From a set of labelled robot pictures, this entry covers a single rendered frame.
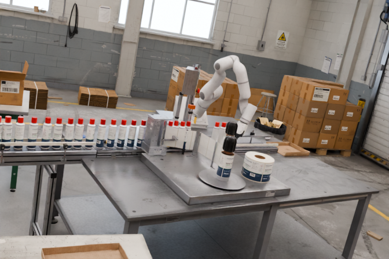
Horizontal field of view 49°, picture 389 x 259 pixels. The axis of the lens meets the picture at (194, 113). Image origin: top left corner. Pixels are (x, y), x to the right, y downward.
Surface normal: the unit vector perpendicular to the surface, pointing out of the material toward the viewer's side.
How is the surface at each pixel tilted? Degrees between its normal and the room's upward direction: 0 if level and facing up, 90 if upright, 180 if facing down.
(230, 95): 91
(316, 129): 93
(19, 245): 0
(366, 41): 90
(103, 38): 90
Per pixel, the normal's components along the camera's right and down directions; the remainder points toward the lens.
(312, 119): 0.38, 0.24
